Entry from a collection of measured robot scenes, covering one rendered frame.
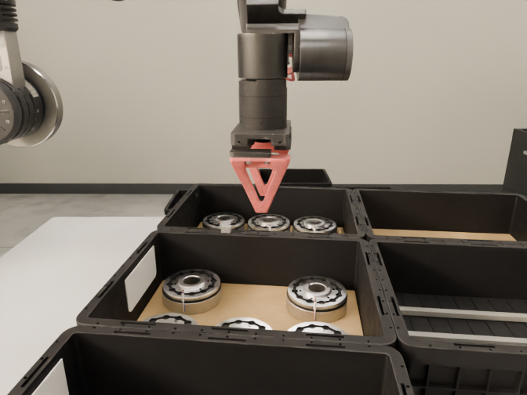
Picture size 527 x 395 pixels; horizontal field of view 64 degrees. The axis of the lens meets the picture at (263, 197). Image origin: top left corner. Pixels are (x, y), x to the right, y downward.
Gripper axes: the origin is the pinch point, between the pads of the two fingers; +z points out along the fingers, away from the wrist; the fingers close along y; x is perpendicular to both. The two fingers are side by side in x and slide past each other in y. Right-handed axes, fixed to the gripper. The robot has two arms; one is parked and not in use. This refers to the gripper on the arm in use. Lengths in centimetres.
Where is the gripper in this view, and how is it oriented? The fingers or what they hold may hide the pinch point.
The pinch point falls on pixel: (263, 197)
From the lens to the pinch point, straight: 53.8
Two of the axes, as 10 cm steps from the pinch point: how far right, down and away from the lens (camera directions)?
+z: 0.1, 9.4, 3.3
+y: 0.8, -3.3, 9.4
